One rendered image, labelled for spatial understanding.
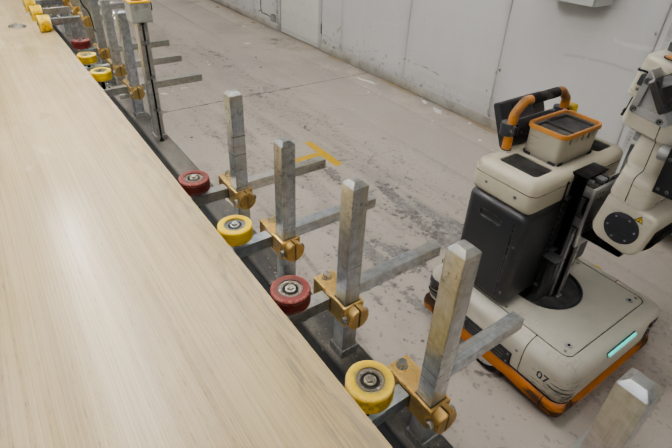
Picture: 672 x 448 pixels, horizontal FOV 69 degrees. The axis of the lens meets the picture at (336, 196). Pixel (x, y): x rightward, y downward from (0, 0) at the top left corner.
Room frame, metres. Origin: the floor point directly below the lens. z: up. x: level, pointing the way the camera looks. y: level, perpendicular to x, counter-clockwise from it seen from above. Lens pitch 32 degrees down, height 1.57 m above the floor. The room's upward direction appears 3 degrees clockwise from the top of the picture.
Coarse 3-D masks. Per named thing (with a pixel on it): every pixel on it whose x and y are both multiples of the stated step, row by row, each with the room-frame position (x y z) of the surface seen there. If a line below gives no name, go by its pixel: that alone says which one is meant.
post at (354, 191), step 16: (352, 192) 0.71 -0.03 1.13; (352, 208) 0.71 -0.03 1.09; (352, 224) 0.71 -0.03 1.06; (352, 240) 0.72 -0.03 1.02; (352, 256) 0.72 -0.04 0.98; (352, 272) 0.72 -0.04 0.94; (336, 288) 0.74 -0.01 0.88; (352, 288) 0.72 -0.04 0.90; (336, 320) 0.73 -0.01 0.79; (336, 336) 0.73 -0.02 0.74; (352, 336) 0.73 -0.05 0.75
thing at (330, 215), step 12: (372, 204) 1.13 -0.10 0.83; (312, 216) 1.03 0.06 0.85; (324, 216) 1.04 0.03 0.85; (336, 216) 1.06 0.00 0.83; (300, 228) 0.99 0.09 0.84; (312, 228) 1.01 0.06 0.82; (252, 240) 0.92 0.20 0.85; (264, 240) 0.93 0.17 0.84; (240, 252) 0.89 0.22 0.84; (252, 252) 0.91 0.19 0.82
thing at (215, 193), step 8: (304, 160) 1.32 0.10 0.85; (312, 160) 1.33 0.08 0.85; (320, 160) 1.33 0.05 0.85; (296, 168) 1.27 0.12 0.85; (304, 168) 1.29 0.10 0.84; (312, 168) 1.31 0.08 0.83; (320, 168) 1.33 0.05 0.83; (248, 176) 1.21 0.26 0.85; (256, 176) 1.21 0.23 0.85; (264, 176) 1.22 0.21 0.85; (272, 176) 1.23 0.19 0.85; (248, 184) 1.18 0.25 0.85; (256, 184) 1.19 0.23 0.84; (264, 184) 1.21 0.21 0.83; (208, 192) 1.12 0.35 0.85; (216, 192) 1.12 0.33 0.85; (224, 192) 1.14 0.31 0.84; (200, 200) 1.09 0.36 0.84; (208, 200) 1.10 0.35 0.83; (216, 200) 1.12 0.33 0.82
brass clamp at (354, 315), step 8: (320, 280) 0.78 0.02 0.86; (328, 280) 0.79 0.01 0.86; (320, 288) 0.77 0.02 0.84; (328, 288) 0.76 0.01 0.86; (328, 296) 0.75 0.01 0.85; (336, 304) 0.72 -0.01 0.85; (352, 304) 0.72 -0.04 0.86; (360, 304) 0.72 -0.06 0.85; (336, 312) 0.72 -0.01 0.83; (344, 312) 0.70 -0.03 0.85; (352, 312) 0.70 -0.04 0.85; (360, 312) 0.70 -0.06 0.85; (368, 312) 0.72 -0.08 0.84; (344, 320) 0.69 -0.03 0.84; (352, 320) 0.69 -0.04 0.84; (360, 320) 0.70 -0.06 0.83; (352, 328) 0.69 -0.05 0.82
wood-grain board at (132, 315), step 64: (0, 0) 3.10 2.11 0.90; (0, 64) 1.94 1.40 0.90; (64, 64) 1.97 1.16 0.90; (0, 128) 1.35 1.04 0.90; (64, 128) 1.37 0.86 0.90; (128, 128) 1.39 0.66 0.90; (0, 192) 1.00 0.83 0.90; (64, 192) 1.01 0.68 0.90; (128, 192) 1.02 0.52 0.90; (0, 256) 0.76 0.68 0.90; (64, 256) 0.77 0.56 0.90; (128, 256) 0.78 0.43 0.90; (192, 256) 0.79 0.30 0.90; (0, 320) 0.59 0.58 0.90; (64, 320) 0.60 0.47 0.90; (128, 320) 0.61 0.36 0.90; (192, 320) 0.61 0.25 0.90; (256, 320) 0.62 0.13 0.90; (0, 384) 0.46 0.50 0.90; (64, 384) 0.47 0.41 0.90; (128, 384) 0.48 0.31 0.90; (192, 384) 0.48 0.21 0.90; (256, 384) 0.49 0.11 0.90; (320, 384) 0.49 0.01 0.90
